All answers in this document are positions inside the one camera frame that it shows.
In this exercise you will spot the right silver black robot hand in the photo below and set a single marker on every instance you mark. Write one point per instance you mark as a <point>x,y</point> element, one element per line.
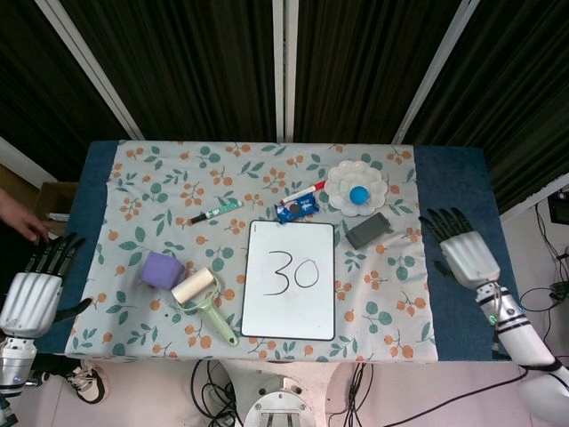
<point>469,258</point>

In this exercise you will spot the bystander bare hand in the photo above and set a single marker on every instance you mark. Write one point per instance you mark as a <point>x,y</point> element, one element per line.
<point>33,227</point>

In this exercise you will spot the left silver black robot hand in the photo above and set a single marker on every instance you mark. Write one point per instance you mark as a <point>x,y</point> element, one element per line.
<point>29,302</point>

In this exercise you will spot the grey board eraser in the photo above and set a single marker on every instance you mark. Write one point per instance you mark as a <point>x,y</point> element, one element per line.
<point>368,231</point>

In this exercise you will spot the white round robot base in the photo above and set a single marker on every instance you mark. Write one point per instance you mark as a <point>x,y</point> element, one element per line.
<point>284,405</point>

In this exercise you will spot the bystander forearm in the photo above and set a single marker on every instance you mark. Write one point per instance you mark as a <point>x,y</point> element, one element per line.
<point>6,207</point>

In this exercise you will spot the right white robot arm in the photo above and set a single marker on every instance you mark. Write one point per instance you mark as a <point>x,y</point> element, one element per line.
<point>524,342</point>

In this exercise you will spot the brown cardboard box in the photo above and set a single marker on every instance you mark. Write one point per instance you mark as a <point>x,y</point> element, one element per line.
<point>51,200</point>

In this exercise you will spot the blue table cover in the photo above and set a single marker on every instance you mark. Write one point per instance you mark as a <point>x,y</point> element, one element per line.
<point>449,187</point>

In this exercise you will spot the black white sneaker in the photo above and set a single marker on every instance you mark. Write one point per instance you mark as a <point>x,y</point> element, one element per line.
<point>86,384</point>

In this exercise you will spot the small black electronic device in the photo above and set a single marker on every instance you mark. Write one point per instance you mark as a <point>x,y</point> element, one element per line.
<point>559,209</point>

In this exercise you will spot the blue ball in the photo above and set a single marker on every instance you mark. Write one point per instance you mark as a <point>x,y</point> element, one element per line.
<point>359,195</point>

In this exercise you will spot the purple foam cube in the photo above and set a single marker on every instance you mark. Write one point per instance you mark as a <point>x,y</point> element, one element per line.
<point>160,269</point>

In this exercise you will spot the white flower-shaped paint palette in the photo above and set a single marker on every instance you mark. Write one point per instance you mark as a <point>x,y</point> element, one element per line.
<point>347,178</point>

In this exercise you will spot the floral fruit-print tablecloth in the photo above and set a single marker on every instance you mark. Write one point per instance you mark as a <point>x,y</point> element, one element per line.
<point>178,169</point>

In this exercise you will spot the green lint roller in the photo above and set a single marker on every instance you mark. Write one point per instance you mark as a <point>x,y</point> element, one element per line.
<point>193,287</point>

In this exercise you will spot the blue cookie packet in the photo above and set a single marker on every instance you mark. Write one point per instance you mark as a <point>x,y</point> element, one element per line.
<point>302,207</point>

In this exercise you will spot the red white marker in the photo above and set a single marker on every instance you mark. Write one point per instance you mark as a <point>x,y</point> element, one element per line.
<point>306,191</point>

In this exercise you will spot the white dry-erase board black rim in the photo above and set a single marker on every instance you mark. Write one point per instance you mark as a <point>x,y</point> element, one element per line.
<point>289,311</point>

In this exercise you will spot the green marker black cap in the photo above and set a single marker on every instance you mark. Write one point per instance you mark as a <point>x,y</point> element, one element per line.
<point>222,209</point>

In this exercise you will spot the white partition frame post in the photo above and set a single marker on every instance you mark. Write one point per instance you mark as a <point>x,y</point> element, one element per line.
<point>284,66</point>
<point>89,66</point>
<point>435,66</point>

